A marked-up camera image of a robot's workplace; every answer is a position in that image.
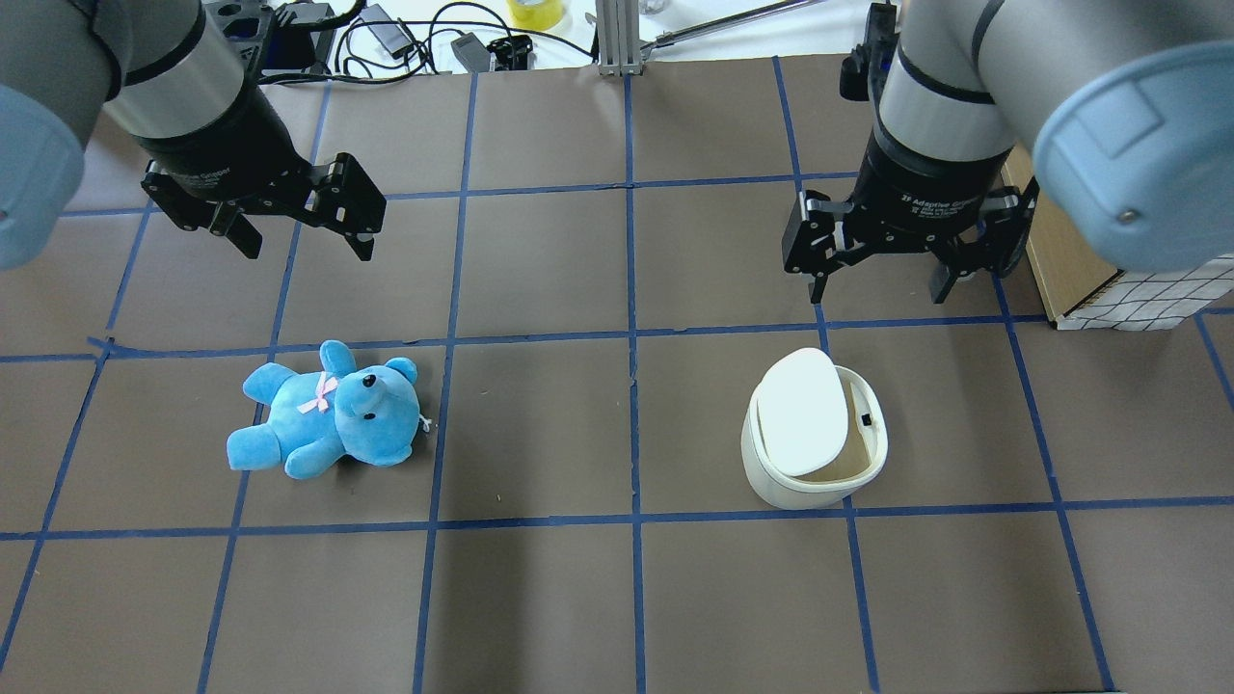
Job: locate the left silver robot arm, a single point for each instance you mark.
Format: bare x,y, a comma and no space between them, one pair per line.
185,80

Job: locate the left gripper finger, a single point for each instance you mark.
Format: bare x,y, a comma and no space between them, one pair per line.
346,201
221,219

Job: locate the black power adapter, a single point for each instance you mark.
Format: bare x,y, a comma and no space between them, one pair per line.
389,34

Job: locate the long metal reacher rod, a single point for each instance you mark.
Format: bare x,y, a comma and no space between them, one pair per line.
713,26

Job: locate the cream trash can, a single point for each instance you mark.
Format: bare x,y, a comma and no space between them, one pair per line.
813,433

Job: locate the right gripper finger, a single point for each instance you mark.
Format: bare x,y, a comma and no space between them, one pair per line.
1004,222
813,237

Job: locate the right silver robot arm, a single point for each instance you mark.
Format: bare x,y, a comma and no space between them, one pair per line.
1118,111

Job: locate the yellow tape roll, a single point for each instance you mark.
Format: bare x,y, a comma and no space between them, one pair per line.
536,15

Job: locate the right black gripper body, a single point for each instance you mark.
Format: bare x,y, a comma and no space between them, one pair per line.
916,188

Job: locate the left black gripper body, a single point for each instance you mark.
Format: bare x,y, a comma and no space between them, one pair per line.
224,145

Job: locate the aluminium frame post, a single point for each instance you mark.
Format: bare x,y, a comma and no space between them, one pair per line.
619,44

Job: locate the blue teddy bear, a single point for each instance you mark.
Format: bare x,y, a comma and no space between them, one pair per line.
313,420

